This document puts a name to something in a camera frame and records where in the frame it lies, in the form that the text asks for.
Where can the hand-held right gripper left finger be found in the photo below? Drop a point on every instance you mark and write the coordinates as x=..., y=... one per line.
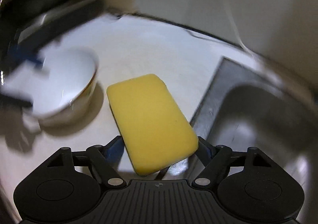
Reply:
x=115, y=150

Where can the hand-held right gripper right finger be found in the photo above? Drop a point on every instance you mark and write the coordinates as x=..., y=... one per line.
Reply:
x=211, y=153

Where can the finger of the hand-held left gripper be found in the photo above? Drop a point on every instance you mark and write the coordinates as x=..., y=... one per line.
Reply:
x=24, y=56
x=15, y=104

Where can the green and yellow sponge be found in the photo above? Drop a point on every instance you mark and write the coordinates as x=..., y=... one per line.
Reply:
x=151, y=122

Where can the white bowl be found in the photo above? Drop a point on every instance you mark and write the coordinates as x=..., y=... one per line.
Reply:
x=67, y=82

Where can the stainless steel stove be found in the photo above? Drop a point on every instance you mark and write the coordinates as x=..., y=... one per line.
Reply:
x=62, y=15

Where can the stainless steel sink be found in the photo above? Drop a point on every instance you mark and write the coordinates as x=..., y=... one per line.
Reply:
x=260, y=114

